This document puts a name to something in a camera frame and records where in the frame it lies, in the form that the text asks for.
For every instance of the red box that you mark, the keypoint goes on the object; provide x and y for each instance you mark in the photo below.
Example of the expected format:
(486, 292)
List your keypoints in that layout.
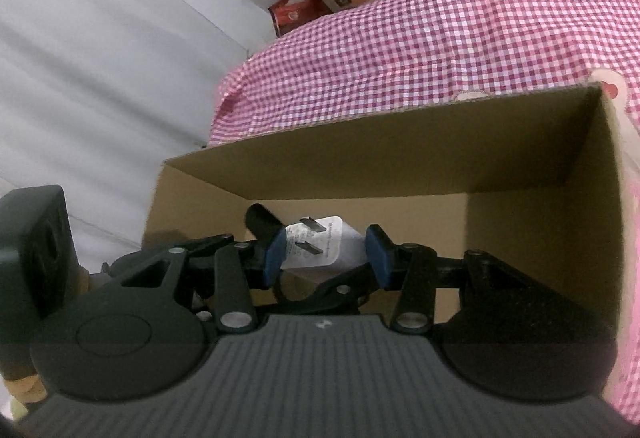
(295, 15)

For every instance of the pink checkered cloth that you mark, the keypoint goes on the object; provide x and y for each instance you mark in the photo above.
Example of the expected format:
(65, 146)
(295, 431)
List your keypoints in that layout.
(425, 42)

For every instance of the white charger plug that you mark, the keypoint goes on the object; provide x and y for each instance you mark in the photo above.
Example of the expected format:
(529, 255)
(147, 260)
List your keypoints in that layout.
(330, 253)

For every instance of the white fabric sheet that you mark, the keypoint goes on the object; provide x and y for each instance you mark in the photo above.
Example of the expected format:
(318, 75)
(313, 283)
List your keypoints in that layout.
(100, 67)

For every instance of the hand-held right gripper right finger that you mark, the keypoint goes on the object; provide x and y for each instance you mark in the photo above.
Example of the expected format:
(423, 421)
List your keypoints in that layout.
(379, 263)

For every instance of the brown cardboard box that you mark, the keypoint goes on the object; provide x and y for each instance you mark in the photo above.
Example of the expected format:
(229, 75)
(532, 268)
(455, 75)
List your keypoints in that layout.
(400, 157)

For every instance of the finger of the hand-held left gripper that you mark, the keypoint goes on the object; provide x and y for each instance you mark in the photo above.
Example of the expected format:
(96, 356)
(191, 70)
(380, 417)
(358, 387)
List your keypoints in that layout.
(340, 296)
(205, 245)

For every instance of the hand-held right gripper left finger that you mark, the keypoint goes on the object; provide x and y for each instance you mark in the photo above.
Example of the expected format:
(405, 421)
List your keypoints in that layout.
(274, 263)

